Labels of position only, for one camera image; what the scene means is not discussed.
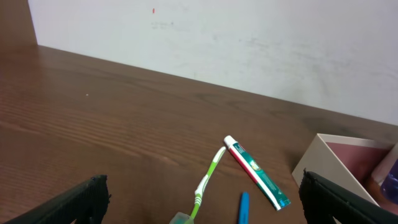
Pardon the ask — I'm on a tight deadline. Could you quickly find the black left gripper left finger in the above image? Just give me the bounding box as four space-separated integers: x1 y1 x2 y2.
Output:
7 175 111 224

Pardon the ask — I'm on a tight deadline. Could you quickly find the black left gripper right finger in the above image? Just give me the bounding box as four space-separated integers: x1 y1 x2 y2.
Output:
299 170 397 224

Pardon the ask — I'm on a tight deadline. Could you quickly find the green white toothpaste tube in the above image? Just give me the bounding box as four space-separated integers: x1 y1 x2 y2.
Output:
223 136 290 211

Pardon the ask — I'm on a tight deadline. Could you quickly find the white lotion tube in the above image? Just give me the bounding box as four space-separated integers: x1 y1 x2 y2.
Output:
371 144 397 186

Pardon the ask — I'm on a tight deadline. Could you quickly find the blue disposable razor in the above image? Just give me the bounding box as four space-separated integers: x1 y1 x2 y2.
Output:
237 192 249 224

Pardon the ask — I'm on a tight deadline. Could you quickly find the white cardboard box pink interior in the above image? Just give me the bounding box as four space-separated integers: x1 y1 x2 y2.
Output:
292 134 397 214

